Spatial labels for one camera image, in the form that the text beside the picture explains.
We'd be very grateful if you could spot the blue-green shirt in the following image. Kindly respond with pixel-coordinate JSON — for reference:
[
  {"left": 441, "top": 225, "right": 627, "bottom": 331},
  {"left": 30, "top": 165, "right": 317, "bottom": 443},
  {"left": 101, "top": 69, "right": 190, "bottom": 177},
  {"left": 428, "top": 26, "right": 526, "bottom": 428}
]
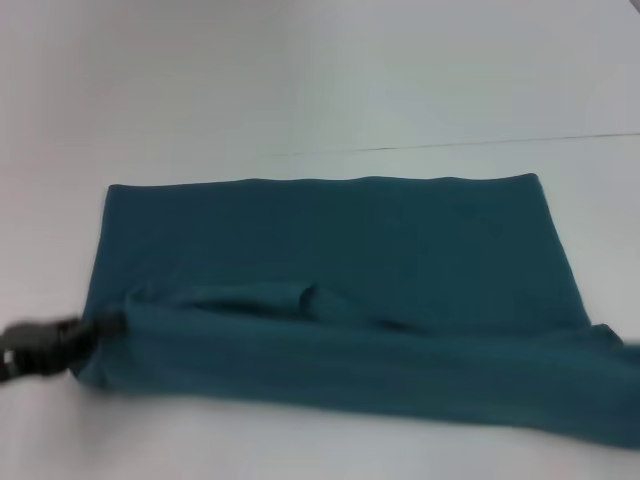
[{"left": 69, "top": 172, "right": 640, "bottom": 469}]

